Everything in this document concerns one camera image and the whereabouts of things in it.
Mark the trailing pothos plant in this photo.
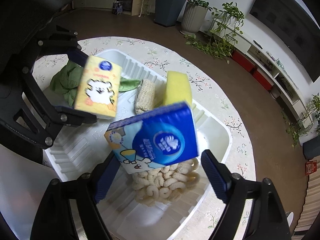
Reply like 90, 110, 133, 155
185, 2, 245, 64

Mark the yellow sponge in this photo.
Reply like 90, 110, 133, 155
162, 70, 193, 108

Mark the blue tissue pack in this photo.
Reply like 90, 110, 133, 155
104, 101, 200, 175

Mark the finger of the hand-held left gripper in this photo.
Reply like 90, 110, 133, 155
0, 66, 98, 150
37, 24, 88, 68

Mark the small green potted plant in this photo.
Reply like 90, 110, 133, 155
186, 0, 213, 11

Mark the white television cabinet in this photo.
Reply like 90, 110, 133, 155
217, 17, 307, 120

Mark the small trailing plant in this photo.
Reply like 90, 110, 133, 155
285, 94, 320, 148

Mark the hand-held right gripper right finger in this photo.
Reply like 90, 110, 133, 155
201, 149, 292, 240

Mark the cream knit dishcloth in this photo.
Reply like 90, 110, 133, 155
135, 78, 156, 115

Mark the white plastic storage box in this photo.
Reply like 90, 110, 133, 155
43, 49, 233, 240

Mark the black television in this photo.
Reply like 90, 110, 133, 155
249, 0, 320, 83

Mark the blue floor item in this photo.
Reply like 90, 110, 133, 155
112, 1, 123, 15

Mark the green cloth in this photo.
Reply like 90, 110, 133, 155
49, 61, 140, 107

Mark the beige curtain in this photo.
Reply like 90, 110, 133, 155
294, 172, 320, 233

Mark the white ribbed planter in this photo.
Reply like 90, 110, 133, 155
180, 2, 208, 34

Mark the red storage bin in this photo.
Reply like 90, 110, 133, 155
252, 69, 274, 91
231, 50, 257, 72

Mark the dark blue square planter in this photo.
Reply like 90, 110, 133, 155
154, 0, 187, 27

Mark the red box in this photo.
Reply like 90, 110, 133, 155
305, 160, 317, 175

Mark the yellow and blue carton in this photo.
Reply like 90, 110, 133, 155
74, 55, 123, 119

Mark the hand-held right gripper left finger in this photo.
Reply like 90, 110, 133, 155
30, 152, 125, 240

